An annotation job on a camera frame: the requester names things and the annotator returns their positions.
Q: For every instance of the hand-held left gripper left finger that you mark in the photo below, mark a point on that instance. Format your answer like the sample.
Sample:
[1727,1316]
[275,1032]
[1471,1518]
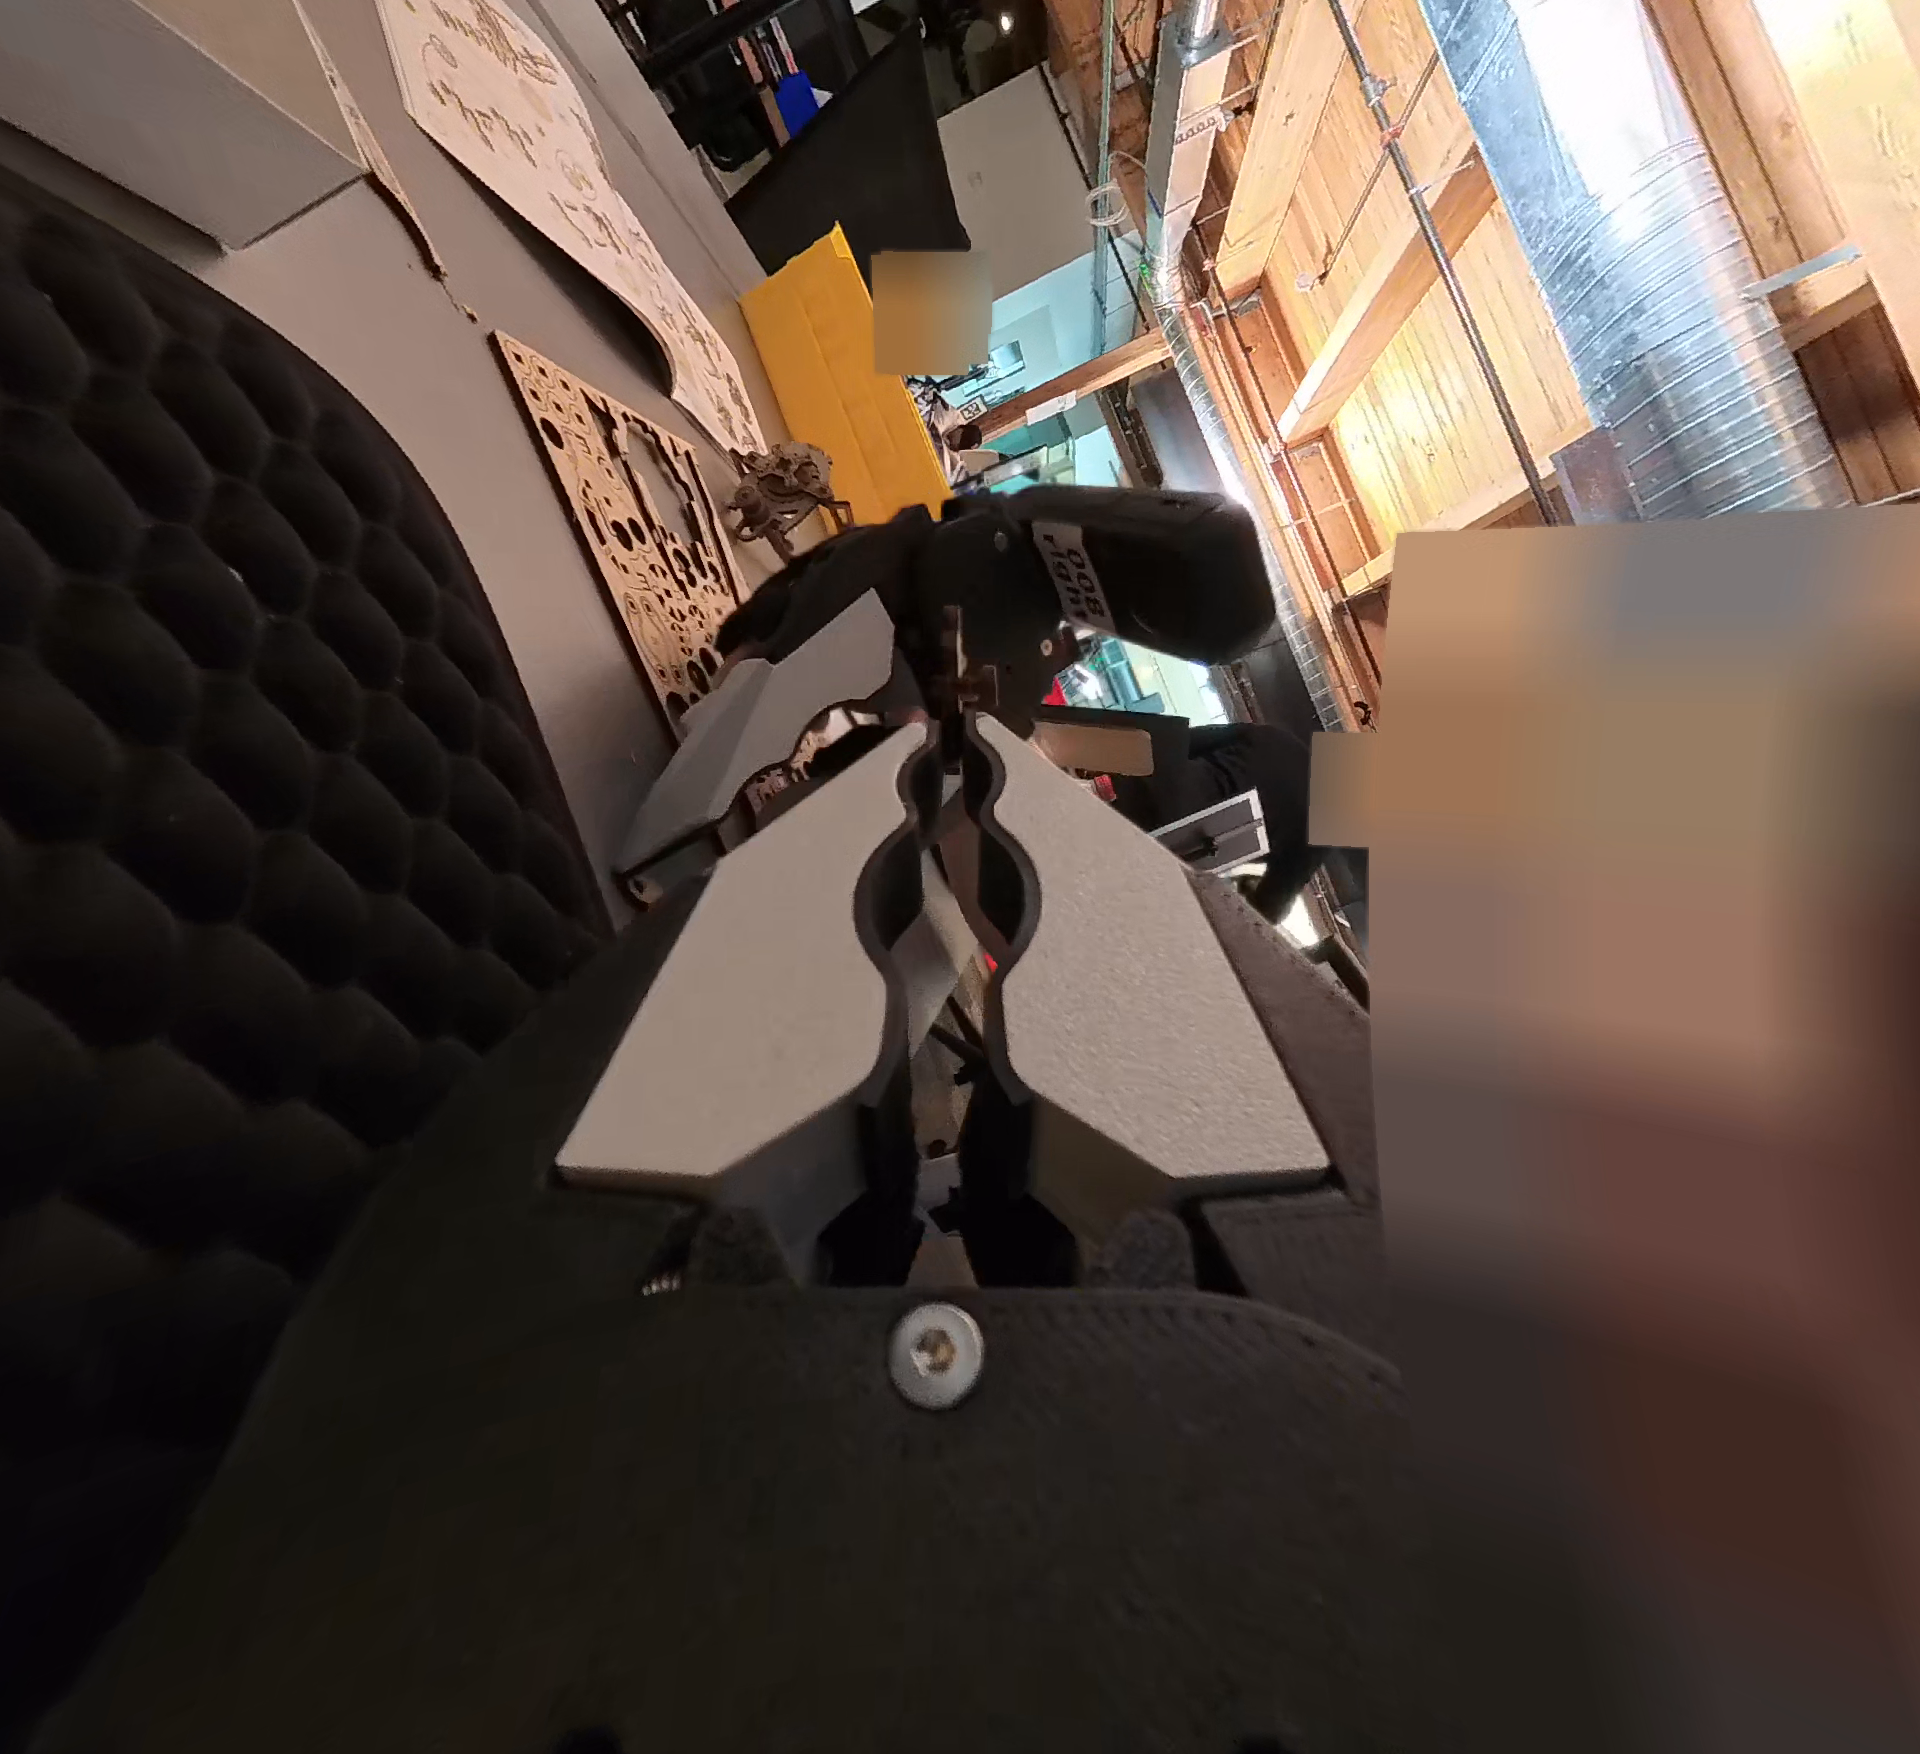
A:
[749,1020]

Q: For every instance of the brown laser-cut wooden sheet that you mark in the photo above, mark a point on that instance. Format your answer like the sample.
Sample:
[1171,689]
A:
[601,392]

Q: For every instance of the wide silver ventilation duct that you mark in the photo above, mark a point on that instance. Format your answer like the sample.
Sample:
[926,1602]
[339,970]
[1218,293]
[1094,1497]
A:
[1617,178]

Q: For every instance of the yellow plastic bin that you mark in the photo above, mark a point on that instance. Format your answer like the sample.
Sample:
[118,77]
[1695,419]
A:
[825,346]

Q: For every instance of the black foam mat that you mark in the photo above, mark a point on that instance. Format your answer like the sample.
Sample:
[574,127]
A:
[198,675]

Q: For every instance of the assembled wooden gear mechanism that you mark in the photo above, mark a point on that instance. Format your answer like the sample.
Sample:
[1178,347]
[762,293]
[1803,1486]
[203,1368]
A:
[786,485]

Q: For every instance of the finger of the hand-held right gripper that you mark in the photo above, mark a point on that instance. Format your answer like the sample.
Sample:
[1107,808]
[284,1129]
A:
[749,751]

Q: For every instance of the small wooden model part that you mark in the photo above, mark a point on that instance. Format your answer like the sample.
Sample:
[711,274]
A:
[952,698]

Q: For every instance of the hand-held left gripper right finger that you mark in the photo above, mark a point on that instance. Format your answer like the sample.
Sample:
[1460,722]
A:
[1140,1020]

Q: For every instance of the pale laser-cut wooden sheet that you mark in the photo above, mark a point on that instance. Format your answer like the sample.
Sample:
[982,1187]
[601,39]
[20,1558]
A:
[482,88]

